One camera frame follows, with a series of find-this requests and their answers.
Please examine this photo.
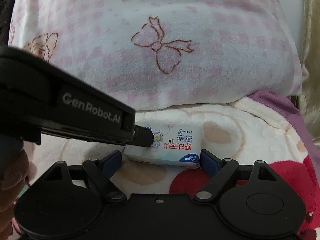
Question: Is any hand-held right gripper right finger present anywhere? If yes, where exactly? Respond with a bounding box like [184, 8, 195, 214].
[194, 149, 277, 203]

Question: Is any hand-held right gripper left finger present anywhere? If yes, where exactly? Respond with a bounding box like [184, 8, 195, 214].
[44, 150, 127, 204]

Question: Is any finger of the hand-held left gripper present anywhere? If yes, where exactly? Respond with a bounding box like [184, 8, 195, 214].
[131, 124, 154, 148]

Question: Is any white wipes packet red print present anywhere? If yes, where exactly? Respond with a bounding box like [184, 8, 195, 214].
[124, 124, 202, 168]

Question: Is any person's left hand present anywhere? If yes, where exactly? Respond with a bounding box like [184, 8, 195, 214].
[0, 148, 34, 230]

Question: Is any purple cloth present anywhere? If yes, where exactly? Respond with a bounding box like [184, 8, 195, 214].
[250, 89, 320, 160]

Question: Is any pink checkered fleece blanket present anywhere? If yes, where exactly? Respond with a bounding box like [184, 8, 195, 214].
[7, 0, 304, 112]

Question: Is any cream satin cloth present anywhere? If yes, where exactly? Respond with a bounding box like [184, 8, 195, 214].
[299, 0, 320, 105]

